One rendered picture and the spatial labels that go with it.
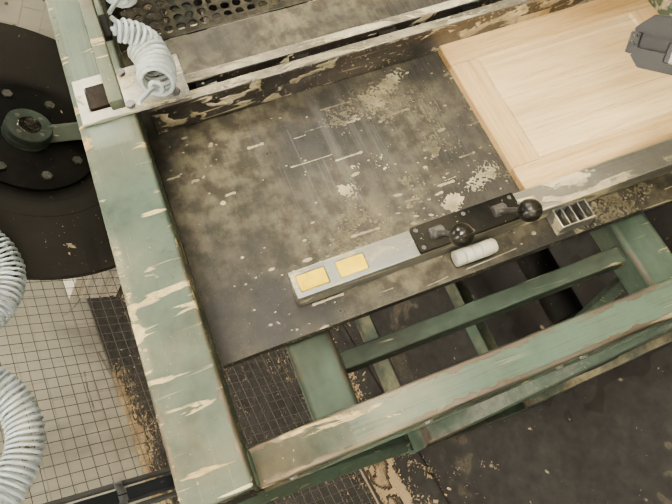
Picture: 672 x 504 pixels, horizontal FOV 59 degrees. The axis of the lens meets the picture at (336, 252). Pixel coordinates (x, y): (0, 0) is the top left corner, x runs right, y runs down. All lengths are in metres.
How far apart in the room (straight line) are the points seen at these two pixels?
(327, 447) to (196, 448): 0.19
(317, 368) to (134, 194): 0.42
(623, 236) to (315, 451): 0.70
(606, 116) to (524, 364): 0.56
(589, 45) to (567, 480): 1.82
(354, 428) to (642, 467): 1.78
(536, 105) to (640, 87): 0.22
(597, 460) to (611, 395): 0.27
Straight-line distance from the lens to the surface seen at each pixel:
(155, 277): 0.95
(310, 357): 1.02
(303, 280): 0.98
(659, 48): 0.76
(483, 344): 2.56
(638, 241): 1.24
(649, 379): 2.47
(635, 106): 1.35
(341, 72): 1.23
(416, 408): 0.92
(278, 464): 0.90
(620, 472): 2.61
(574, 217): 1.14
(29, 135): 1.61
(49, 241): 1.49
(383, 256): 1.00
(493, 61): 1.31
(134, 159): 1.06
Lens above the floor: 2.28
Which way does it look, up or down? 42 degrees down
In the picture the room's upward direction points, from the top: 92 degrees counter-clockwise
